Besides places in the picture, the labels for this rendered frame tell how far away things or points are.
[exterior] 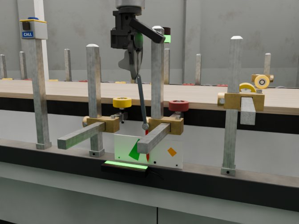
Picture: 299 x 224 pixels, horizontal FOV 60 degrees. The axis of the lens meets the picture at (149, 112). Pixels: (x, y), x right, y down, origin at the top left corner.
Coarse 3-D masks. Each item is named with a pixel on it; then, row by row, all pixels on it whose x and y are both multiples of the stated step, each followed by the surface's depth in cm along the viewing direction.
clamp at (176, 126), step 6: (150, 120) 90; (156, 120) 89; (162, 120) 88; (168, 120) 88; (174, 120) 87; (180, 120) 87; (150, 126) 90; (156, 126) 90; (174, 126) 87; (180, 126) 87; (174, 132) 88; (180, 132) 87
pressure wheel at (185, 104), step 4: (172, 100) 106; (176, 100) 106; (180, 100) 104; (184, 100) 106; (172, 104) 101; (176, 104) 101; (180, 104) 100; (184, 104) 101; (188, 104) 103; (172, 108) 102; (176, 108) 101; (180, 108) 101; (184, 108) 101; (188, 108) 103; (180, 112) 104
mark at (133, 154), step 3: (135, 144) 94; (135, 147) 94; (132, 150) 94; (135, 150) 94; (129, 153) 95; (132, 153) 95; (135, 153) 94; (138, 153) 94; (132, 156) 95; (135, 156) 95; (138, 156) 94; (135, 159) 95
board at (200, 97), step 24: (0, 96) 141; (24, 96) 135; (48, 96) 130; (72, 96) 125; (120, 96) 122; (144, 96) 122; (168, 96) 122; (192, 96) 122; (216, 96) 122; (288, 96) 122
